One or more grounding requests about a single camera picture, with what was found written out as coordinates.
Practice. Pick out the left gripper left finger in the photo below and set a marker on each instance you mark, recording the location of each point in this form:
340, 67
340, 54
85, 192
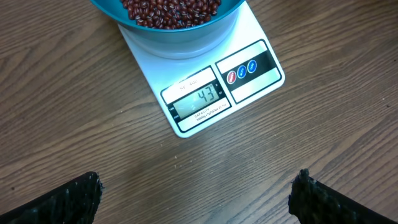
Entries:
74, 202

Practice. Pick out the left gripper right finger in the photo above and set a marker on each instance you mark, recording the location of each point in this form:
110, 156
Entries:
312, 202

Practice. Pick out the white digital kitchen scale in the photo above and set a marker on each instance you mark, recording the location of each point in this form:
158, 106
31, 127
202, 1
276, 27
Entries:
199, 88

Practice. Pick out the blue bowl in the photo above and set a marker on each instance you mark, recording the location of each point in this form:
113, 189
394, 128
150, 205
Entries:
222, 22

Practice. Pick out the red beans in bowl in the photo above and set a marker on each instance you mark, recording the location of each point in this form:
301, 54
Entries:
171, 14

